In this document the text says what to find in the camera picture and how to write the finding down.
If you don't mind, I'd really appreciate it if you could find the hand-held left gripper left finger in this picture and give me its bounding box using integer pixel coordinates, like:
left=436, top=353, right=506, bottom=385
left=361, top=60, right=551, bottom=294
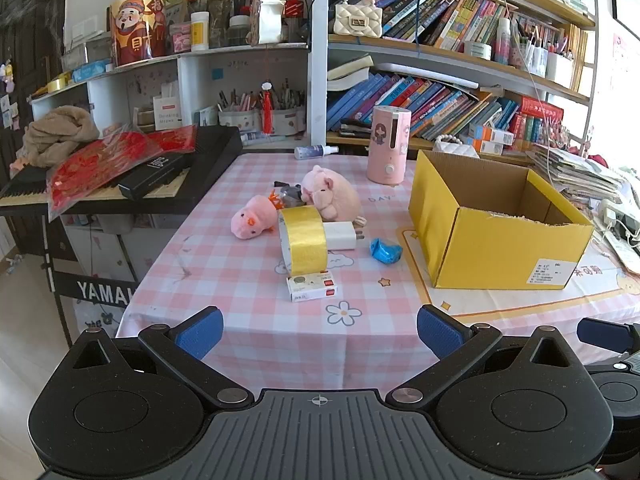
left=65, top=306, right=254, bottom=409

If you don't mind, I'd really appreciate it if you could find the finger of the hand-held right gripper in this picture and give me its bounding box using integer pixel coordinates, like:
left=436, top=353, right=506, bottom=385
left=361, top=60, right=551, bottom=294
left=576, top=317, right=640, bottom=354

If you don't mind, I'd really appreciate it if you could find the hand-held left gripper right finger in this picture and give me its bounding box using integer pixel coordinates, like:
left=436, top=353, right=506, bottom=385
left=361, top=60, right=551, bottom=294
left=386, top=305, right=581, bottom=408

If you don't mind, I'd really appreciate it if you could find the yellow cardboard box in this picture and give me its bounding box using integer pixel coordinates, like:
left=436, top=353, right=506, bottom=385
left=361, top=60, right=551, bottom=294
left=408, top=150, right=596, bottom=291

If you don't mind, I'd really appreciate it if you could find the blue foil wrapper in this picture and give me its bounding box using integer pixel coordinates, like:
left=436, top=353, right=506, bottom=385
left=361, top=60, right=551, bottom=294
left=370, top=239, right=404, bottom=264

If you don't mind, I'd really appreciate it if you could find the small white red-label box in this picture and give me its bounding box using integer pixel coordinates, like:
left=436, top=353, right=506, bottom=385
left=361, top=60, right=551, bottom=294
left=286, top=270, right=340, bottom=304

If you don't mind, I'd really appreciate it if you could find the pink chick plush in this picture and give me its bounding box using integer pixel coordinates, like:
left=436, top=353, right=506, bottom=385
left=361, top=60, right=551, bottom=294
left=231, top=189, right=283, bottom=237

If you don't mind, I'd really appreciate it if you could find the yellow tape roll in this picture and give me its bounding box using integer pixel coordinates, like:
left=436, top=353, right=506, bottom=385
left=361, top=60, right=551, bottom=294
left=277, top=205, right=328, bottom=277

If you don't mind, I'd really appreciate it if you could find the white charger plug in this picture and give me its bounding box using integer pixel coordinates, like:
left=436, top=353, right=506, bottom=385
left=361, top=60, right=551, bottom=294
left=322, top=221, right=365, bottom=251

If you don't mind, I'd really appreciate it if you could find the pink pig plush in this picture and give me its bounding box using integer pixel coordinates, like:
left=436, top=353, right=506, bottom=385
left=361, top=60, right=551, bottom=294
left=300, top=165, right=366, bottom=224

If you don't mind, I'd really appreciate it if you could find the pink checked tablecloth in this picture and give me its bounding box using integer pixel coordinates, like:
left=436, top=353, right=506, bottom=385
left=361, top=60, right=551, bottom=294
left=115, top=152, right=640, bottom=396

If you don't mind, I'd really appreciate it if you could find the orange bordered table mat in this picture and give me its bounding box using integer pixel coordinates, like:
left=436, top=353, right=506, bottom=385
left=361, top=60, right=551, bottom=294
left=395, top=220, right=640, bottom=323

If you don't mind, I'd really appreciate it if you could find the white storage cabinet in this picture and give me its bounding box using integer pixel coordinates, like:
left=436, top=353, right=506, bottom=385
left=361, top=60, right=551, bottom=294
left=62, top=212, right=186, bottom=281

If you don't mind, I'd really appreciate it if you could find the black keyboard stand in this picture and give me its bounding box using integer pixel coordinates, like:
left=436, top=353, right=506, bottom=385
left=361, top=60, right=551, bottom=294
left=42, top=210, right=141, bottom=346

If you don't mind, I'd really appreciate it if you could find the white power strip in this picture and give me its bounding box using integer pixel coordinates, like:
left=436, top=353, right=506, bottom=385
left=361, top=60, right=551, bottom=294
left=600, top=199, right=640, bottom=241

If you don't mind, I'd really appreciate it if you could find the black long case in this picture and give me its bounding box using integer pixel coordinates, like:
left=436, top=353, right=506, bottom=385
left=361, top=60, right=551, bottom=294
left=117, top=152, right=186, bottom=200

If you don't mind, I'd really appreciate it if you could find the stack of magazines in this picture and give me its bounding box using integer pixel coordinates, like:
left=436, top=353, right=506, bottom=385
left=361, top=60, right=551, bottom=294
left=530, top=142, right=626, bottom=206

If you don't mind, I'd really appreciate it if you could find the black keyboard case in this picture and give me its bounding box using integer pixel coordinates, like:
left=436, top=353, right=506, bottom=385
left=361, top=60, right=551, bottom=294
left=0, top=125, right=244, bottom=216

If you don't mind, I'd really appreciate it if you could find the white quilted handbag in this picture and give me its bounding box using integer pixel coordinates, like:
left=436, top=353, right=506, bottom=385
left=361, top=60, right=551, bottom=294
left=432, top=134, right=481, bottom=159

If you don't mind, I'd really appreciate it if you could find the pink cartoon tin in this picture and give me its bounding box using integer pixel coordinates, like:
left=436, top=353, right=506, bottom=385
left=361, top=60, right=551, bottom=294
left=366, top=105, right=411, bottom=184

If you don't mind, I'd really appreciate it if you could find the red patterned plastic bag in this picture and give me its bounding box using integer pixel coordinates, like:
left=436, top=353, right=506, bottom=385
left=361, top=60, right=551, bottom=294
left=46, top=125, right=198, bottom=221

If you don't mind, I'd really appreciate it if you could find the small spray bottle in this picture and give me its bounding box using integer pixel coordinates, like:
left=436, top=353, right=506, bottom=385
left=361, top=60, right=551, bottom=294
left=294, top=144, right=339, bottom=161

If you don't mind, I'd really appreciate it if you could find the white pen holder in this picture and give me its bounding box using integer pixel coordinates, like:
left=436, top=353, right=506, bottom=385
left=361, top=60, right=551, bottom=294
left=217, top=90, right=262, bottom=136
left=272, top=87, right=307, bottom=136

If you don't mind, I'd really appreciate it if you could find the row of red books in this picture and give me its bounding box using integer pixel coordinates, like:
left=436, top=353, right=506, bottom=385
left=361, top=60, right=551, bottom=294
left=507, top=95, right=566, bottom=151

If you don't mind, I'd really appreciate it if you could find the row of blue books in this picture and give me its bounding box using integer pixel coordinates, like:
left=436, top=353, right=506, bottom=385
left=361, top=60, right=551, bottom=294
left=327, top=72, right=521, bottom=141

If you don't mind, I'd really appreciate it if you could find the red tassel ornament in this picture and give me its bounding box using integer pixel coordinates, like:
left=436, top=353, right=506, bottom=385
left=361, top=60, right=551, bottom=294
left=260, top=80, right=277, bottom=136

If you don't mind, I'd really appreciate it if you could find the beige cloth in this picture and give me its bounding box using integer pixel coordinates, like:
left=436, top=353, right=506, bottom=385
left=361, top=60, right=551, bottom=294
left=22, top=105, right=101, bottom=168

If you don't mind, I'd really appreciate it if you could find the white square pen cup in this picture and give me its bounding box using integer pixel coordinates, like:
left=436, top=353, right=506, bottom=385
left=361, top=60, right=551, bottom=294
left=545, top=52, right=573, bottom=88

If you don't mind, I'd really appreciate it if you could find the white lying book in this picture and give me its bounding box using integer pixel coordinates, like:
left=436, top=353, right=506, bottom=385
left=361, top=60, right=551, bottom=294
left=327, top=54, right=375, bottom=92

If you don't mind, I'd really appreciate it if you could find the blue packet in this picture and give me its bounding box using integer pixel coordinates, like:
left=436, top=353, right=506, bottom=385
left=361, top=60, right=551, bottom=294
left=72, top=60, right=112, bottom=83

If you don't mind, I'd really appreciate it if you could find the yellow ribbon roll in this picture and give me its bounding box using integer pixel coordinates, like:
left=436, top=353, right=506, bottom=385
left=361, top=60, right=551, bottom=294
left=32, top=72, right=73, bottom=98

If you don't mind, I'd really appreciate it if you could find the colourful tall bottle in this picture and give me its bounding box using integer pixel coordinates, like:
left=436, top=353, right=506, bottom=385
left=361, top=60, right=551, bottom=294
left=495, top=17, right=512, bottom=65

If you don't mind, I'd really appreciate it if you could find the white bottle yellow label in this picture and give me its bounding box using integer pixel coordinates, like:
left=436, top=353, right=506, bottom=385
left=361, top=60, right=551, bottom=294
left=190, top=11, right=211, bottom=52

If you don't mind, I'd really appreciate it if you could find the glass jar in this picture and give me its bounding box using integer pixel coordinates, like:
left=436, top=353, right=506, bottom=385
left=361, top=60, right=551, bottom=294
left=227, top=15, right=251, bottom=47

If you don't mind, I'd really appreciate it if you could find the white wooden bookshelf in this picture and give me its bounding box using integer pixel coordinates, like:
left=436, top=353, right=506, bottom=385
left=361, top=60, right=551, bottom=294
left=30, top=0, right=601, bottom=166

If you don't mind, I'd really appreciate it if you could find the row of colourful books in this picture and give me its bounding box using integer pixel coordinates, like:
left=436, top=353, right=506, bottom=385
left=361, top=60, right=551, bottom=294
left=380, top=0, right=511, bottom=51

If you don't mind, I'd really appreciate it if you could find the white paper carton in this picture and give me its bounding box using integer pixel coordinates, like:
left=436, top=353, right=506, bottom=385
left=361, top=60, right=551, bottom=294
left=248, top=0, right=286, bottom=46

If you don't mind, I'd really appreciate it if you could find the cream quilted handbag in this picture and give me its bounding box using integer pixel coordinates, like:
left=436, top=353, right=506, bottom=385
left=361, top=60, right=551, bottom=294
left=334, top=0, right=384, bottom=38

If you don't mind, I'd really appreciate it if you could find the white wall switch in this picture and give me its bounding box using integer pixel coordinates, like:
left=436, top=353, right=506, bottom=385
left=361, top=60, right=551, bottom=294
left=72, top=16, right=103, bottom=41

